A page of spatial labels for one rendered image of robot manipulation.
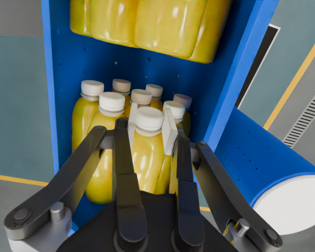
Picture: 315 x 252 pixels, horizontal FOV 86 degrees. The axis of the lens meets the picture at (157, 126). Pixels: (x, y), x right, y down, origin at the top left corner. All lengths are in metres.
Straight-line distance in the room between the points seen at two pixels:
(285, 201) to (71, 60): 0.69
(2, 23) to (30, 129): 1.28
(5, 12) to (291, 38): 1.69
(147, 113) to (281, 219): 0.64
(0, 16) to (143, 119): 0.56
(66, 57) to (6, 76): 1.46
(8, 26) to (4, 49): 1.01
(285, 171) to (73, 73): 0.63
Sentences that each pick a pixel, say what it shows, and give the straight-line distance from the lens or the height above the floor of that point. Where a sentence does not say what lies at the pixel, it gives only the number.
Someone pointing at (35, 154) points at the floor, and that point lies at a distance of 2.01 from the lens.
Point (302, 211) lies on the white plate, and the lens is 0.78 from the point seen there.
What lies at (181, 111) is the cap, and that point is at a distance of 0.28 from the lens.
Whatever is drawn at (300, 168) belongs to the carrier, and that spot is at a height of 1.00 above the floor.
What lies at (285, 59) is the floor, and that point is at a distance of 1.77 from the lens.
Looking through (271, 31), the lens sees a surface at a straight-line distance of 1.48.
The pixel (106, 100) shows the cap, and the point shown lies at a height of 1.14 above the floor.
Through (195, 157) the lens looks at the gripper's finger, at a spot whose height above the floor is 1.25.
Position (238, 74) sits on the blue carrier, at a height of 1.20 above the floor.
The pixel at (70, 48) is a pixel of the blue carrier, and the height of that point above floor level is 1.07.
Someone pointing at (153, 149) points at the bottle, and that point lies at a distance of 0.23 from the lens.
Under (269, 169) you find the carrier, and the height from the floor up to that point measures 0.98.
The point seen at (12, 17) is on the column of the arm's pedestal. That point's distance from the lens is 0.73.
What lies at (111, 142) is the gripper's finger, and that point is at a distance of 0.16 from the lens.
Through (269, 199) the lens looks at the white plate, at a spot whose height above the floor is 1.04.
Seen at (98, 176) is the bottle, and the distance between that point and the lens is 0.32.
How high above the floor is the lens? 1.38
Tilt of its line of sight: 63 degrees down
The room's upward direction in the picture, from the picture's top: 173 degrees clockwise
